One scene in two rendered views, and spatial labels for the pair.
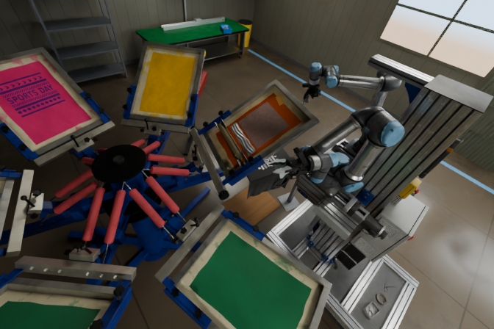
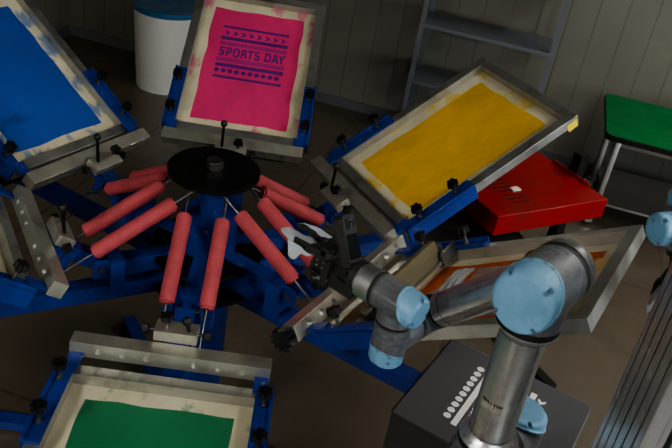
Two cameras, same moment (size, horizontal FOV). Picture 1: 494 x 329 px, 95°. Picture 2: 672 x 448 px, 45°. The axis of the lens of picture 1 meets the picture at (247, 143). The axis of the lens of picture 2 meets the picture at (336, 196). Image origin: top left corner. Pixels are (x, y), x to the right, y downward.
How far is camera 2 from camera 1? 1.49 m
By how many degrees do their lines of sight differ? 49
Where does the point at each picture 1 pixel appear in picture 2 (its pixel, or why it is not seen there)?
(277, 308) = not seen: outside the picture
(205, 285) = (99, 421)
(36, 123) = (217, 92)
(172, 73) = (474, 131)
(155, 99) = (402, 159)
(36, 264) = (23, 199)
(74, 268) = (35, 229)
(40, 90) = (265, 57)
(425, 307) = not seen: outside the picture
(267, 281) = not seen: outside the picture
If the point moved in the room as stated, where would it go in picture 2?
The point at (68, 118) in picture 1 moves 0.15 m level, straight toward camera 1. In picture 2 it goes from (258, 111) to (245, 124)
